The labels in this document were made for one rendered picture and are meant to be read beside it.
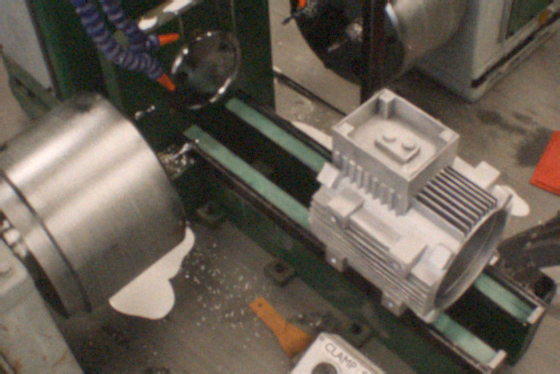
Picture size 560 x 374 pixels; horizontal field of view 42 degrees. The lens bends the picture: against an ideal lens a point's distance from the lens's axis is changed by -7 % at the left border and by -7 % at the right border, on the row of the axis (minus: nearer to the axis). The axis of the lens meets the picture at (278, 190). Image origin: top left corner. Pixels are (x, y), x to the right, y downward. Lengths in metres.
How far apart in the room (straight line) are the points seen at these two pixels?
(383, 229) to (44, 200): 0.40
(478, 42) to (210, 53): 0.49
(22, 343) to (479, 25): 0.92
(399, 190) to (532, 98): 0.68
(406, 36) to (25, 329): 0.69
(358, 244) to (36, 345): 0.41
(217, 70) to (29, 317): 0.54
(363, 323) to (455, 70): 0.55
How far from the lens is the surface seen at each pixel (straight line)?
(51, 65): 1.25
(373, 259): 0.96
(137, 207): 0.93
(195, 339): 1.17
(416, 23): 1.20
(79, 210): 0.91
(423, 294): 0.92
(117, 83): 1.11
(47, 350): 0.96
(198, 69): 1.20
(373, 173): 0.92
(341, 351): 0.82
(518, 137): 1.45
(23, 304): 0.88
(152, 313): 1.20
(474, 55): 1.41
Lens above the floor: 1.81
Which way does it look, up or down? 50 degrees down
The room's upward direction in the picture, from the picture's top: 4 degrees counter-clockwise
